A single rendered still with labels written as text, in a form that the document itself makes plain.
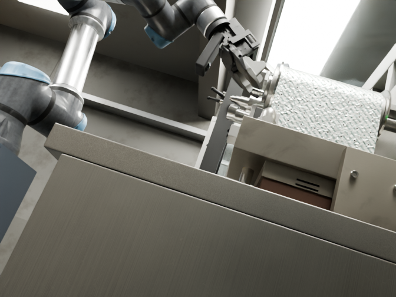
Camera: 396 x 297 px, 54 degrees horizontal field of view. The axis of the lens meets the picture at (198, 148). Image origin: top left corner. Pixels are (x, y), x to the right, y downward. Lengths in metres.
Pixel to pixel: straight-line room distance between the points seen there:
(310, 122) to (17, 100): 0.69
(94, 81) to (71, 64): 3.75
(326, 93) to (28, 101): 0.72
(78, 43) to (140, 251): 0.87
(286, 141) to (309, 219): 0.15
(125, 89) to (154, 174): 4.31
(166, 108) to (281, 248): 4.18
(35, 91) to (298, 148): 0.69
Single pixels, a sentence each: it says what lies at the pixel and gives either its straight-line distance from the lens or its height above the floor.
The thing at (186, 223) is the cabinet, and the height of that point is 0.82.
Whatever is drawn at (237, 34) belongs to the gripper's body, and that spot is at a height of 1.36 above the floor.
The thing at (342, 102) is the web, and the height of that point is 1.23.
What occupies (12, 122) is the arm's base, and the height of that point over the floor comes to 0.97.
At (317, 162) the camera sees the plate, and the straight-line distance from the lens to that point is 0.63.
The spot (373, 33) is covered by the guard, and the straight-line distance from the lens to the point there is 1.48.
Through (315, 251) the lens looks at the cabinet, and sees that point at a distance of 0.53.
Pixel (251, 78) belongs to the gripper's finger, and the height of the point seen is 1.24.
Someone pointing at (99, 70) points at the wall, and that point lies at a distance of 5.03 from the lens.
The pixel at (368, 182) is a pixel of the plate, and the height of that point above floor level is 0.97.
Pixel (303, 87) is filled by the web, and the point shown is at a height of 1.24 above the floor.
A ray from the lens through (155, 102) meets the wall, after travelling 4.69.
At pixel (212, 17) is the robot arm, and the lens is 1.02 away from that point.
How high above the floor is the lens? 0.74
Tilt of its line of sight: 20 degrees up
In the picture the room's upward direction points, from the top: 20 degrees clockwise
